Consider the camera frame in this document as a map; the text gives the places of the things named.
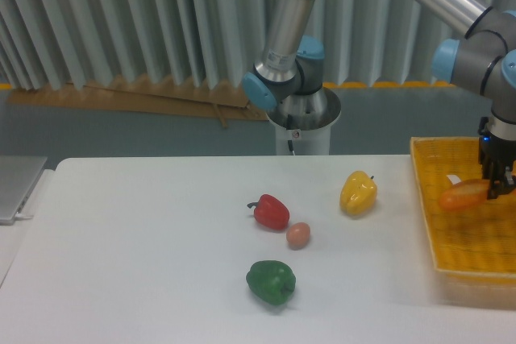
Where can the green toy bell pepper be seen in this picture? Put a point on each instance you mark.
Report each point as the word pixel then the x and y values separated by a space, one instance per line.
pixel 271 281

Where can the silver laptop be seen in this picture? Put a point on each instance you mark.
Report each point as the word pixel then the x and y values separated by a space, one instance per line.
pixel 19 176

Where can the grey pleated curtain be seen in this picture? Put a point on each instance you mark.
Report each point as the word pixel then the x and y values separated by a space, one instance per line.
pixel 53 42

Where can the brown cardboard sheet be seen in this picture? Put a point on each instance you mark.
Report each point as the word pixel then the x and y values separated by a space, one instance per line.
pixel 224 102

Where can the yellow toy bell pepper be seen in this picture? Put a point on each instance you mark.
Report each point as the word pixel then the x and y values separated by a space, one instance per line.
pixel 358 194

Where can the red toy bell pepper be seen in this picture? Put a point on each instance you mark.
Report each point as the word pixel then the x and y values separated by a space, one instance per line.
pixel 270 212

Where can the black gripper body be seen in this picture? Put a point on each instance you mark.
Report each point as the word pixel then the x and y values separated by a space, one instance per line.
pixel 497 143

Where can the brown toy egg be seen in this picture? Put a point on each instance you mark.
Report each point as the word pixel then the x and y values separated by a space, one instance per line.
pixel 298 235

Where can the orange toy baguette bread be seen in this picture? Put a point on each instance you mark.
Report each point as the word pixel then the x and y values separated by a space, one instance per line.
pixel 464 195

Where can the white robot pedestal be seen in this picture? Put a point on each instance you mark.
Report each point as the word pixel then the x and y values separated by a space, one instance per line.
pixel 302 123

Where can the yellow woven basket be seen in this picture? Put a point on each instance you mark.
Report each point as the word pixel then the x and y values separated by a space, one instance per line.
pixel 477 243

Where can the white paper label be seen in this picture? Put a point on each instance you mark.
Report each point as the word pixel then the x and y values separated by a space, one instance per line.
pixel 454 179

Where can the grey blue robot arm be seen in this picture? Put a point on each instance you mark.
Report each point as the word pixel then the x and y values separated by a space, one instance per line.
pixel 287 81

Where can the white charger cable plug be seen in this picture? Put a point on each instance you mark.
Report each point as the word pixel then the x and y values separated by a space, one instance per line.
pixel 22 217

